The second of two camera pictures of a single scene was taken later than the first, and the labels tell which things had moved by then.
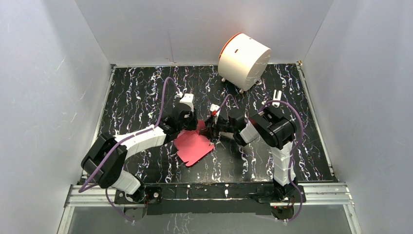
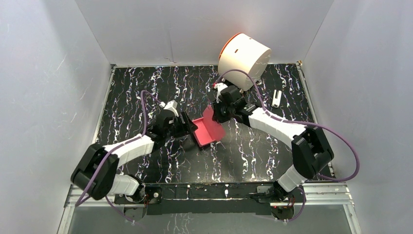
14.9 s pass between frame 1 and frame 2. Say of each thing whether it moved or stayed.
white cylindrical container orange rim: stayed
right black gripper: moved
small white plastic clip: stayed
